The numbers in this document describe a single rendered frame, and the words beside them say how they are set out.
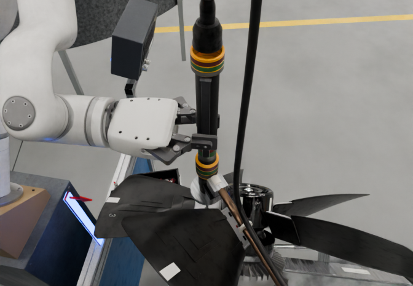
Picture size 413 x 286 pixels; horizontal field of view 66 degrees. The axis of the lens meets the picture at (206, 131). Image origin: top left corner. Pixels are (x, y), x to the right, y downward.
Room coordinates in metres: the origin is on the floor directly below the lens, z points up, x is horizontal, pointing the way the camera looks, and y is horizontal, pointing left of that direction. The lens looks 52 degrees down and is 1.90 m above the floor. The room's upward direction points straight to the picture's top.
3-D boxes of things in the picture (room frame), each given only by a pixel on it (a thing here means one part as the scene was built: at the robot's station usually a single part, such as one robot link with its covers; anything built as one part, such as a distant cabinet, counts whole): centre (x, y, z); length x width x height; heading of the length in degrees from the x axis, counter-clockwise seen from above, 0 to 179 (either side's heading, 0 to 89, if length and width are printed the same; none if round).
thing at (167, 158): (0.29, 0.08, 1.50); 0.08 x 0.06 x 0.01; 24
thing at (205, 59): (0.32, 0.00, 1.64); 0.04 x 0.04 x 0.03
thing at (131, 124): (0.33, 0.11, 1.50); 0.11 x 0.10 x 0.07; 84
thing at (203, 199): (0.31, -0.01, 1.34); 0.09 x 0.07 x 0.10; 28
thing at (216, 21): (0.32, 0.00, 1.50); 0.04 x 0.04 x 0.46
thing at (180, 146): (0.29, 0.02, 1.50); 0.07 x 0.03 x 0.03; 84
